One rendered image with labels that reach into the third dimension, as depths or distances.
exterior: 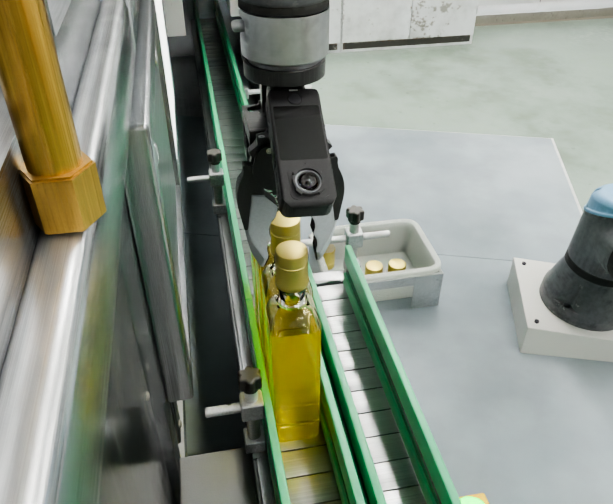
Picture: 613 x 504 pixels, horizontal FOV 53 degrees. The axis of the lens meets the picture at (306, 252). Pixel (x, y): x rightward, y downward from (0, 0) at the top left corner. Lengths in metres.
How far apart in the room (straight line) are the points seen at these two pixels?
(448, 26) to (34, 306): 4.82
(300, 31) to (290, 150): 0.09
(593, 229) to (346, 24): 3.80
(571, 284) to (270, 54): 0.75
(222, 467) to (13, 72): 0.63
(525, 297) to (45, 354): 1.02
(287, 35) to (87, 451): 0.37
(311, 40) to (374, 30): 4.27
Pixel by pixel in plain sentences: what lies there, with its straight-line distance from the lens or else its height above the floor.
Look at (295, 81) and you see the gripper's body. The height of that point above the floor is 1.34.
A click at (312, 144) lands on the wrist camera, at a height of 1.30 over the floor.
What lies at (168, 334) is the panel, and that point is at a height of 1.09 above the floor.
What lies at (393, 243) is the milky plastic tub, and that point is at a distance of 1.28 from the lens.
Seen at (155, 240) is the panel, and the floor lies 1.21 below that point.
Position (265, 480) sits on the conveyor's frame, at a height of 0.88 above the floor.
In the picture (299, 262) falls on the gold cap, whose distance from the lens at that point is 0.62.
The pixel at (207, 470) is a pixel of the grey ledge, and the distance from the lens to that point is 0.79.
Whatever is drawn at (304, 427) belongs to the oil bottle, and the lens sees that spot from 0.79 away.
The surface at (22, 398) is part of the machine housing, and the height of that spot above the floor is 1.39.
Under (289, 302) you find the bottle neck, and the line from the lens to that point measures 0.65.
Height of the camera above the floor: 1.53
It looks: 37 degrees down
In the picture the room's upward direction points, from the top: straight up
